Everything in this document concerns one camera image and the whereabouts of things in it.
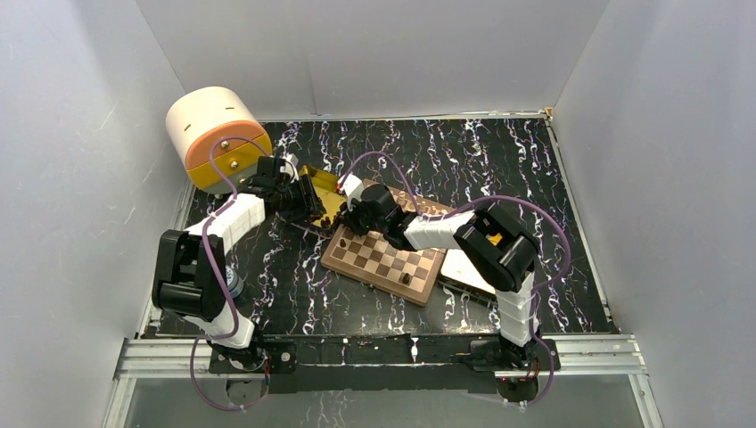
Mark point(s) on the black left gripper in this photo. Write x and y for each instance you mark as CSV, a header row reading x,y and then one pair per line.
x,y
309,205

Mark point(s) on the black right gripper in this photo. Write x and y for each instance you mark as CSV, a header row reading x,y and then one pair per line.
x,y
350,219

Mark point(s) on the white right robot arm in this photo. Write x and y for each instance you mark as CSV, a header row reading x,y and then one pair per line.
x,y
500,250

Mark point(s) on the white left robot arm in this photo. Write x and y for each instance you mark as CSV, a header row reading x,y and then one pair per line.
x,y
190,278

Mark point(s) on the wooden chess board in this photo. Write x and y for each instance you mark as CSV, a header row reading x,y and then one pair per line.
x,y
371,260

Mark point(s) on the gold tin box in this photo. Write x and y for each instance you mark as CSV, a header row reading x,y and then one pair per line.
x,y
318,208

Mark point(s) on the gold tin lid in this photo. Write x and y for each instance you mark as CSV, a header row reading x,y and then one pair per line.
x,y
458,270

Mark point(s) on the small white blue bottle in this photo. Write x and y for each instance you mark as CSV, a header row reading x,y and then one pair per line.
x,y
234,283

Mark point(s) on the round cream drawer cabinet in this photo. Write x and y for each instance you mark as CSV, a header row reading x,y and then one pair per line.
x,y
215,135

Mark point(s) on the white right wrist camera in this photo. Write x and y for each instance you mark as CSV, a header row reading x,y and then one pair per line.
x,y
351,188

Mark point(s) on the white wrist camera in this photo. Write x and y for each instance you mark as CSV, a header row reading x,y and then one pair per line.
x,y
351,188
290,166

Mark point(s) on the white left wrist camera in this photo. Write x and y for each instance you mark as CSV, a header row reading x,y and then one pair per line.
x,y
290,166

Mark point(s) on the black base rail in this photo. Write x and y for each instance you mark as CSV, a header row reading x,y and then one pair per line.
x,y
474,362

